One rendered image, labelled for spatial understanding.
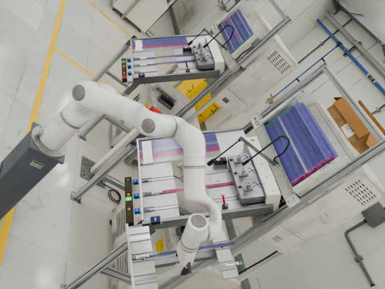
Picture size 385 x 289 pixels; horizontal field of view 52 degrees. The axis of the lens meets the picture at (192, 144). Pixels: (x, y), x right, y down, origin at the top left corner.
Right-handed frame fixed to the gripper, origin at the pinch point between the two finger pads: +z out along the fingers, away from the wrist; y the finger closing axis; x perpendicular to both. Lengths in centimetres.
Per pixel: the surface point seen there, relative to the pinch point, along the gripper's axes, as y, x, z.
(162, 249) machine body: -37, 8, 49
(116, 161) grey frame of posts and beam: -104, -12, 43
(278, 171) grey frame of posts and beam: -46, 68, -7
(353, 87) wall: -192, 244, 32
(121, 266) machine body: -47, -11, 82
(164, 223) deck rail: -33.2, 2.4, 16.6
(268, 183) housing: -38, 59, -6
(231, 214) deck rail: -29.2, 37.3, 7.5
